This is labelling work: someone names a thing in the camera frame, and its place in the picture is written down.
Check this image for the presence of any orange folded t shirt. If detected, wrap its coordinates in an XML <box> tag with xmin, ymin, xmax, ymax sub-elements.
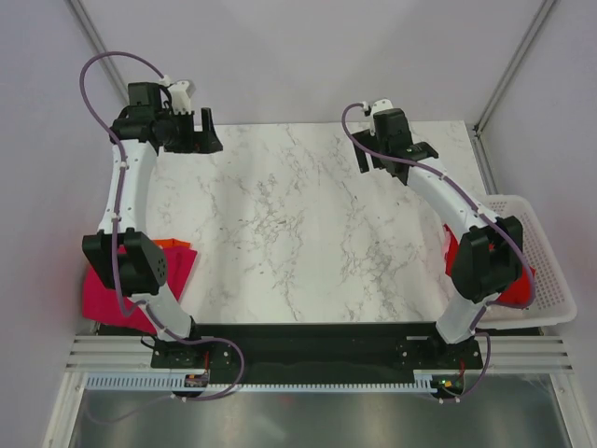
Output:
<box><xmin>153</xmin><ymin>238</ymin><xmax>191</xmax><ymax>249</ymax></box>

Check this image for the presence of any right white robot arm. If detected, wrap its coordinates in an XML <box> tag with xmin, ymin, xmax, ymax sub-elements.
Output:
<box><xmin>347</xmin><ymin>99</ymin><xmax>533</xmax><ymax>368</ymax></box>

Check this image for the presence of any white slotted cable duct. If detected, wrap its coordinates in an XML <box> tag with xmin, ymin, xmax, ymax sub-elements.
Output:
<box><xmin>85</xmin><ymin>371</ymin><xmax>437</xmax><ymax>394</ymax></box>

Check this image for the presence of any magenta folded t shirt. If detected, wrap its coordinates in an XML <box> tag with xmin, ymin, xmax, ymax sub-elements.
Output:
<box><xmin>82</xmin><ymin>246</ymin><xmax>198</xmax><ymax>334</ymax></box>

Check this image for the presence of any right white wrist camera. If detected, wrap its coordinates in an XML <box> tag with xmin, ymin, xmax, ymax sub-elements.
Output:
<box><xmin>361</xmin><ymin>98</ymin><xmax>394</xmax><ymax>117</ymax></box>

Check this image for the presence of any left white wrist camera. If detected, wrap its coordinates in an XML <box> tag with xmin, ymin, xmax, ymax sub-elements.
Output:
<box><xmin>159</xmin><ymin>77</ymin><xmax>196</xmax><ymax>114</ymax></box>

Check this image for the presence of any aluminium rail frame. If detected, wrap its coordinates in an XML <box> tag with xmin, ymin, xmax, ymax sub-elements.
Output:
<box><xmin>66</xmin><ymin>336</ymin><xmax>574</xmax><ymax>374</ymax></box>

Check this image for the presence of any red t shirt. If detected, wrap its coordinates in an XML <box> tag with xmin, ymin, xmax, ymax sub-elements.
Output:
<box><xmin>444</xmin><ymin>226</ymin><xmax>530</xmax><ymax>308</ymax></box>

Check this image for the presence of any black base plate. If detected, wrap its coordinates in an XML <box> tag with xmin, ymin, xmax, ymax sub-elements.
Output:
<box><xmin>151</xmin><ymin>322</ymin><xmax>483</xmax><ymax>384</ymax></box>

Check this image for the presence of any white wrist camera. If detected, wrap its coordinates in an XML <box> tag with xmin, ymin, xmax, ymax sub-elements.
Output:
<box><xmin>361</xmin><ymin>98</ymin><xmax>394</xmax><ymax>117</ymax></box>
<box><xmin>159</xmin><ymin>77</ymin><xmax>196</xmax><ymax>114</ymax></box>

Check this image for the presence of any white plastic basket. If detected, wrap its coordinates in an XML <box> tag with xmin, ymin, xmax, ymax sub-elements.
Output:
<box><xmin>479</xmin><ymin>194</ymin><xmax>577</xmax><ymax>330</ymax></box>

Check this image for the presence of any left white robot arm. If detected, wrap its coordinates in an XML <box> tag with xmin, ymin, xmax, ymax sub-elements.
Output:
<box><xmin>82</xmin><ymin>77</ymin><xmax>223</xmax><ymax>367</ymax></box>

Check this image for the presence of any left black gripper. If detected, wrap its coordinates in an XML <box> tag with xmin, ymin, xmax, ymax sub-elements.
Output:
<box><xmin>160</xmin><ymin>109</ymin><xmax>222</xmax><ymax>155</ymax></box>

